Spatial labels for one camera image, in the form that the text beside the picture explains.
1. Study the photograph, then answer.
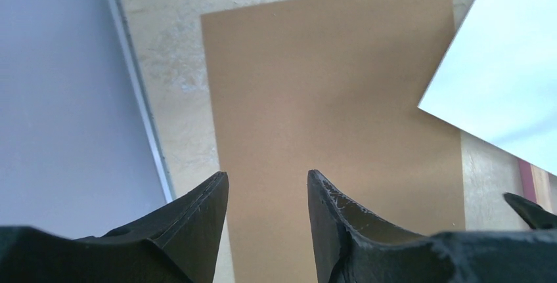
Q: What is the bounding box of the brown cardboard backing board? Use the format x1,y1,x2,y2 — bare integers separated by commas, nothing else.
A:
201,0,466,282

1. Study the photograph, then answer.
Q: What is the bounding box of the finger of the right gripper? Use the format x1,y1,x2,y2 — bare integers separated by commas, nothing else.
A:
504,192,556,230

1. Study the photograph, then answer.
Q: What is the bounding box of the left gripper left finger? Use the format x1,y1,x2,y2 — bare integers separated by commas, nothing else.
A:
1,172,229,282

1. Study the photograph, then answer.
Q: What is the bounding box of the seascape photo print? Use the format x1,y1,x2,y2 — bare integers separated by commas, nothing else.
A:
418,0,556,173

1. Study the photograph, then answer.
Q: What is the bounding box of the aluminium table edge rail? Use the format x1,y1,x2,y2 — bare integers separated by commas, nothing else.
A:
107,0,176,203

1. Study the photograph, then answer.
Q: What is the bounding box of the pink picture frame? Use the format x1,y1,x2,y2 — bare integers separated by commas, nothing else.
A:
485,0,556,211

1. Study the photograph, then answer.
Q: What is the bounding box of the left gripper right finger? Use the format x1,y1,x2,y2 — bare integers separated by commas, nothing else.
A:
307,169,556,282

